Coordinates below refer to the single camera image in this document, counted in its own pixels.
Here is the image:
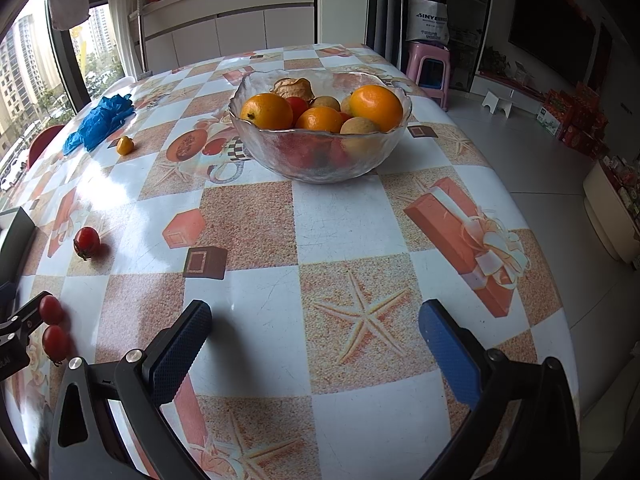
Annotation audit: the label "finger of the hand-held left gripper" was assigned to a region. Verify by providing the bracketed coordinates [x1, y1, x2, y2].
[0, 280, 18, 317]
[0, 291, 45, 349]

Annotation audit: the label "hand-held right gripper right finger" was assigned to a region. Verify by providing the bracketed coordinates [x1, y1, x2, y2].
[417, 299, 582, 480]

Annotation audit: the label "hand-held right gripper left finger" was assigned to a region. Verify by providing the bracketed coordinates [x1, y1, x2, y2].
[48, 300, 213, 480]

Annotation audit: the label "clear glass bowl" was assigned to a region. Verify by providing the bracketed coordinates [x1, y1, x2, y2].
[228, 69, 413, 184]

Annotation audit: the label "large orange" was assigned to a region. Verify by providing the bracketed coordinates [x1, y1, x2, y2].
[240, 92, 295, 131]
[348, 85, 404, 132]

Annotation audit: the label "small orange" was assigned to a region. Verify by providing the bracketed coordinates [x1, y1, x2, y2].
[295, 106, 345, 133]

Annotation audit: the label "red chair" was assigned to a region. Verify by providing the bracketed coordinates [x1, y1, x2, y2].
[27, 125, 66, 168]

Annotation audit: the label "checkered printed tablecloth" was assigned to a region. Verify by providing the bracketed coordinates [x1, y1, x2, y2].
[0, 42, 581, 480]

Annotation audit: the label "blue crumpled plastic bag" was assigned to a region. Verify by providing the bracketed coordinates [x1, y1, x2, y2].
[62, 94, 135, 156]

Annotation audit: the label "curved white low cabinet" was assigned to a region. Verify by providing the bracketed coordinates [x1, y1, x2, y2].
[582, 157, 640, 263]

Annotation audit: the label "white green carton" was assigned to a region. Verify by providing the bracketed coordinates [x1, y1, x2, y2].
[537, 105, 559, 134]

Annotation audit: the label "small white step stool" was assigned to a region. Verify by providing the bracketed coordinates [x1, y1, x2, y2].
[482, 89, 516, 118]

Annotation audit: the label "red gift boxes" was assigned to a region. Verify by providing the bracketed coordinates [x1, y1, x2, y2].
[542, 85, 611, 158]

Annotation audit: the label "pink plastic stool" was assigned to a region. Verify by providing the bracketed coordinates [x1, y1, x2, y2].
[406, 42, 451, 111]

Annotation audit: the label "dry physalis husk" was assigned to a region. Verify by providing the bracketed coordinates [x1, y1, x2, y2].
[270, 77, 316, 103]

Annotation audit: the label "white hanging cloth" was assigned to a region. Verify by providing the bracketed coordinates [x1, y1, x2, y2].
[47, 0, 91, 31]

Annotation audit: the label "metal pole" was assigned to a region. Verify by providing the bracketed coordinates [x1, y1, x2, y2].
[134, 0, 149, 75]

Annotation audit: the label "white printed bag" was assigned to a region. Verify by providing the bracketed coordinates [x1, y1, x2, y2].
[405, 0, 451, 45]

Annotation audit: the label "black television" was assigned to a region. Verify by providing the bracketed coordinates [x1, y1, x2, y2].
[507, 0, 598, 86]

